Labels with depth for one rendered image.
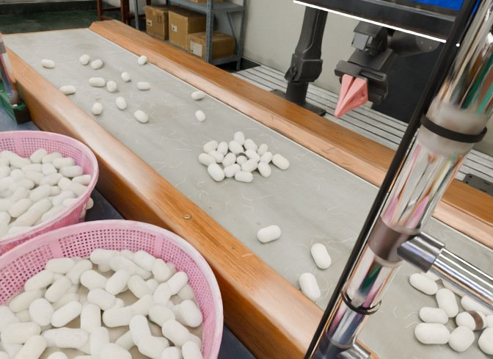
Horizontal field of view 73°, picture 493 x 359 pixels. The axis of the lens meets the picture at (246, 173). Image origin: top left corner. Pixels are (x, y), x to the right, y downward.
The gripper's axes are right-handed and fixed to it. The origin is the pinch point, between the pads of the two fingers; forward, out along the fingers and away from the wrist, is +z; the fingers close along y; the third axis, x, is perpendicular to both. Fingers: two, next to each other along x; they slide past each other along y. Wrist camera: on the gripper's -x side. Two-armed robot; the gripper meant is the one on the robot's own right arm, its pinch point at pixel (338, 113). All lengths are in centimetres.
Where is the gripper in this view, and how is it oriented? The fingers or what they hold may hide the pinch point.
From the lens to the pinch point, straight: 68.6
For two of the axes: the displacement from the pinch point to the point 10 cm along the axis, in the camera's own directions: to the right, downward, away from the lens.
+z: -5.9, 8.0, -1.0
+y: 7.2, 4.6, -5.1
